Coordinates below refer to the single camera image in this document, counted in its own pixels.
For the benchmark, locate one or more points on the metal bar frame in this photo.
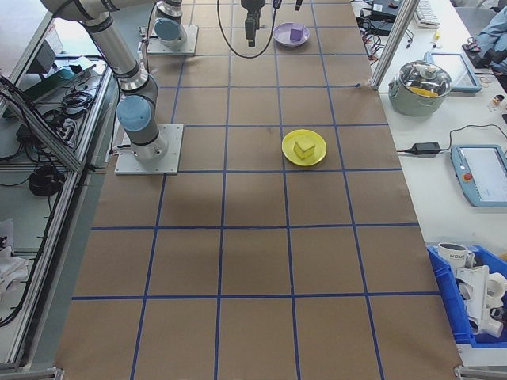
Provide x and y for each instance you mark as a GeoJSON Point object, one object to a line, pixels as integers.
{"type": "Point", "coordinates": [55, 269]}

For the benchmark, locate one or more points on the person blue sleeve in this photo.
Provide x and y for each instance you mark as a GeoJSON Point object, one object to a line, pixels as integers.
{"type": "Point", "coordinates": [495, 29]}

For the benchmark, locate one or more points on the steel cooking pot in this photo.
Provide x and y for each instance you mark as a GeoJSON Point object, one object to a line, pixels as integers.
{"type": "Point", "coordinates": [416, 105]}

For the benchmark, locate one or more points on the glass pot lid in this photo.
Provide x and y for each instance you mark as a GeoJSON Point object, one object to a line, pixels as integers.
{"type": "Point", "coordinates": [424, 79]}

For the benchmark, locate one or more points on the black computer with label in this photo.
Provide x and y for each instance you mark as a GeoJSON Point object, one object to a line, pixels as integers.
{"type": "Point", "coordinates": [382, 10]}

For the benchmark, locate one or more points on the blue teach pendant tablet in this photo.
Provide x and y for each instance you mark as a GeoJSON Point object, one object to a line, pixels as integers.
{"type": "Point", "coordinates": [459, 73]}
{"type": "Point", "coordinates": [483, 176]}

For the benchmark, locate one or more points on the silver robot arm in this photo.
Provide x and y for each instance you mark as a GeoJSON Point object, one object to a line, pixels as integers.
{"type": "Point", "coordinates": [111, 43]}
{"type": "Point", "coordinates": [167, 28]}

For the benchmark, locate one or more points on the white mug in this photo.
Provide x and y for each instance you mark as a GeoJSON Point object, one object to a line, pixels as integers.
{"type": "Point", "coordinates": [453, 256]}

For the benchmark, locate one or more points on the grey box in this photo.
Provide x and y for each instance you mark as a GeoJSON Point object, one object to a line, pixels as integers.
{"type": "Point", "coordinates": [43, 55]}

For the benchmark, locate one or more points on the white keyboard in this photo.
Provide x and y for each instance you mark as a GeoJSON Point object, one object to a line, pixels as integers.
{"type": "Point", "coordinates": [427, 14]}

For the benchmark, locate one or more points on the green flat board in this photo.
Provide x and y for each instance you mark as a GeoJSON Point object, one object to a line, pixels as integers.
{"type": "Point", "coordinates": [59, 81]}

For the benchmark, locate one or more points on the black power adapter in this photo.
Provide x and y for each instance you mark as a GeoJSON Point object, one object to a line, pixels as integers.
{"type": "Point", "coordinates": [426, 148]}

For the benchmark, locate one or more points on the small tape roll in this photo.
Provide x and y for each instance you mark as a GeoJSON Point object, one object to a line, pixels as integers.
{"type": "Point", "coordinates": [500, 100]}

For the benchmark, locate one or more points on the yellow round plate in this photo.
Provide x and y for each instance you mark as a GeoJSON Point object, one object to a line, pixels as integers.
{"type": "Point", "coordinates": [289, 148]}

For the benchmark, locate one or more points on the white plastic pipe fitting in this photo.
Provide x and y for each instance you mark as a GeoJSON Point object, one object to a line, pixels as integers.
{"type": "Point", "coordinates": [481, 295]}

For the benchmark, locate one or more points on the yellow foam block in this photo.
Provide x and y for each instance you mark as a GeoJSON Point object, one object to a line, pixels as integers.
{"type": "Point", "coordinates": [303, 149]}

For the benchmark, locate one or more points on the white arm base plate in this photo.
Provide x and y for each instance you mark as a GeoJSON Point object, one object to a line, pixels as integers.
{"type": "Point", "coordinates": [170, 162]}
{"type": "Point", "coordinates": [190, 43]}

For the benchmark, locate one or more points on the aluminium profile post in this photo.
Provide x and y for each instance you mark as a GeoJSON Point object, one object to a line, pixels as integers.
{"type": "Point", "coordinates": [392, 41]}

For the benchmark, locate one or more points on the white cloth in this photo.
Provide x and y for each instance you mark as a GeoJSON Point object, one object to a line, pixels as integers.
{"type": "Point", "coordinates": [10, 271]}

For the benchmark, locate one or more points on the aluminium corner bar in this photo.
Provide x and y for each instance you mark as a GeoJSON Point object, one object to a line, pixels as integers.
{"type": "Point", "coordinates": [27, 374]}
{"type": "Point", "coordinates": [481, 374]}

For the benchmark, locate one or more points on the lilac round plate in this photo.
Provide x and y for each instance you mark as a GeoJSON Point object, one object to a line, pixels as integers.
{"type": "Point", "coordinates": [281, 36]}

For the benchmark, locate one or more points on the purple foam block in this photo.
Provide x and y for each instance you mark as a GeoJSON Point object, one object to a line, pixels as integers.
{"type": "Point", "coordinates": [297, 34]}

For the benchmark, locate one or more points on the blue plastic bin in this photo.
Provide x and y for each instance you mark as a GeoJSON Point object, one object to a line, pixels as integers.
{"type": "Point", "coordinates": [443, 301]}

